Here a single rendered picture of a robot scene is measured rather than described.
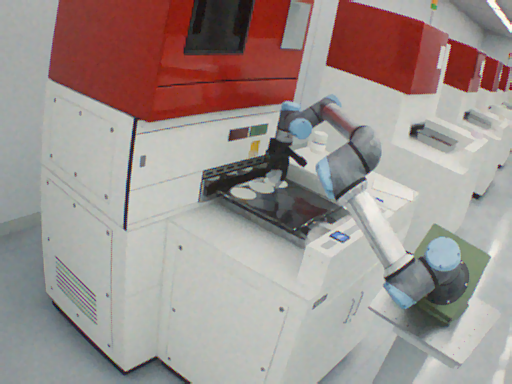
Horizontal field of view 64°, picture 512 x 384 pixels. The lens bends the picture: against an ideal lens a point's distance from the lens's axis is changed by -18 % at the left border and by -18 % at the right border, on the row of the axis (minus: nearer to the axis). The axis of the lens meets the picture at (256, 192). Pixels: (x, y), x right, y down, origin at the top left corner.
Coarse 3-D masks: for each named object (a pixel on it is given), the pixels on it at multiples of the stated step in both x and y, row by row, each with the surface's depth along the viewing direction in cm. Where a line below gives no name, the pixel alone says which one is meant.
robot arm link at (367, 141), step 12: (312, 108) 178; (324, 108) 174; (336, 108) 170; (324, 120) 180; (336, 120) 164; (348, 120) 159; (348, 132) 156; (360, 132) 148; (372, 132) 148; (360, 144) 143; (372, 144) 143; (372, 156) 142; (372, 168) 145
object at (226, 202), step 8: (224, 200) 197; (232, 208) 195; (240, 208) 193; (248, 216) 191; (256, 216) 189; (264, 224) 187; (272, 224) 185; (280, 232) 183; (288, 232) 181; (288, 240) 182; (296, 240) 180; (304, 240) 178; (304, 248) 178
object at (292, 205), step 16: (224, 192) 190; (256, 192) 196; (272, 192) 199; (288, 192) 203; (304, 192) 206; (256, 208) 183; (272, 208) 186; (288, 208) 188; (304, 208) 191; (320, 208) 194; (288, 224) 176
